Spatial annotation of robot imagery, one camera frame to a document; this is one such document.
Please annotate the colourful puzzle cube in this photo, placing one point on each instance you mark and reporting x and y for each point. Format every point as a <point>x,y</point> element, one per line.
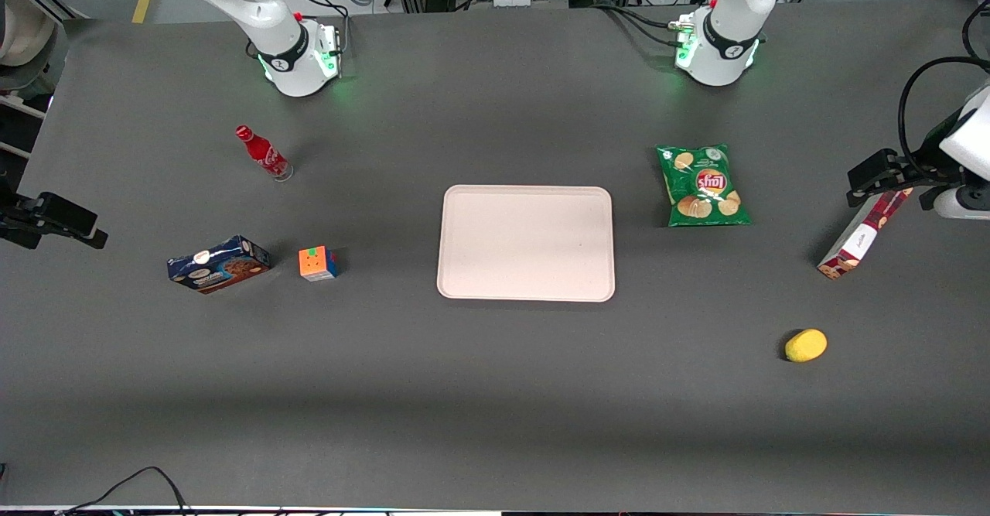
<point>317,263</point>

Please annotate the red cola bottle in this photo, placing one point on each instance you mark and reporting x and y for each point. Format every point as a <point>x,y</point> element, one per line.
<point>264,154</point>

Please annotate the beige plastic tray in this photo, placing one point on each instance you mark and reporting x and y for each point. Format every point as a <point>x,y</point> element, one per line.
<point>526,241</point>

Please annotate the beige chair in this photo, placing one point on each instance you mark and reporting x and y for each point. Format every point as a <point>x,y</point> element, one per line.
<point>23,25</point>

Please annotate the green potato chip bag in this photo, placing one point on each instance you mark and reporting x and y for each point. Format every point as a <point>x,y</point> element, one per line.
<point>704,187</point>

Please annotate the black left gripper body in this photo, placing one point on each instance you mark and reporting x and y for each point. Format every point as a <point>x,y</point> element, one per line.
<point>918,168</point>

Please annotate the red cookie box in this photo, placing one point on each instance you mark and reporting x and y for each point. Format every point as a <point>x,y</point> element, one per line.
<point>855,249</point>

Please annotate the blue cookie box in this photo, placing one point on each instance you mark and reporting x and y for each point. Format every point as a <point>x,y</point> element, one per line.
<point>220,264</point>

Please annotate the yellow lemon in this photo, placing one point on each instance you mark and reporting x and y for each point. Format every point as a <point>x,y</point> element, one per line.
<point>806,345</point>

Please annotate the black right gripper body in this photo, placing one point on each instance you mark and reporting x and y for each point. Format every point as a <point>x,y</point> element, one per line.
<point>17,220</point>

